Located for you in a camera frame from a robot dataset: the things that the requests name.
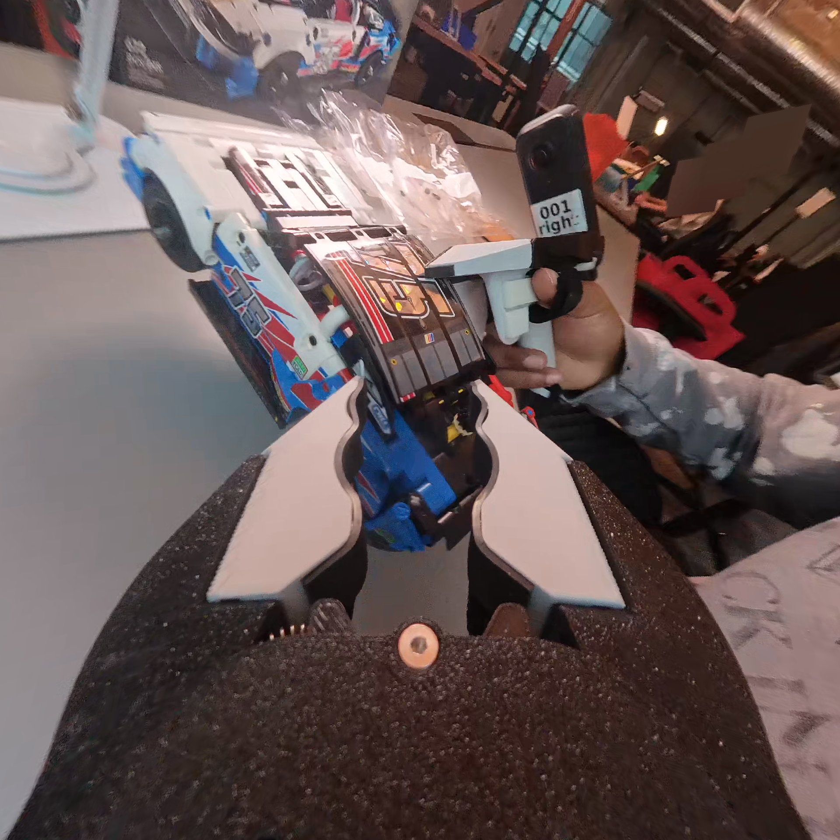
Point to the toy car picture box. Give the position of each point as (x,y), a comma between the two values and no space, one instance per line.
(197,59)

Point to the silver ventilation duct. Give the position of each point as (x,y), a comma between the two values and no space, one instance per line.
(774,59)

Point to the blue white brick toy car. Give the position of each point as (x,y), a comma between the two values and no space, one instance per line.
(262,262)

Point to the white monitor stand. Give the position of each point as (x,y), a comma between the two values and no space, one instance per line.
(39,203)

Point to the wooden table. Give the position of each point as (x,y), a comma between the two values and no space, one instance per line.
(459,59)

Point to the window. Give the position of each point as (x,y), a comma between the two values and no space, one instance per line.
(564,33)

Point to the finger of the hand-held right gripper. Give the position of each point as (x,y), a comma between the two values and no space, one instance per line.
(489,256)

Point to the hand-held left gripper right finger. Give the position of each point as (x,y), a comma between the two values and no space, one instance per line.
(544,518)

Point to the red bag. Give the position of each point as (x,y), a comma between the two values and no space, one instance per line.
(689,308)

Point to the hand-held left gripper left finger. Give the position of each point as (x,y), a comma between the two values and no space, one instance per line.
(289,518)

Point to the person's right forearm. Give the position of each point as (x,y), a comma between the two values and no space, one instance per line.
(722,420)

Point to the person's pale printed pants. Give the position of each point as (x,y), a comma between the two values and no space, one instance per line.
(787,656)

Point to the clear plastic bag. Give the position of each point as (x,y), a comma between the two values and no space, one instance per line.
(394,164)

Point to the person's right hand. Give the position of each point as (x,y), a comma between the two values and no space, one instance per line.
(587,341)

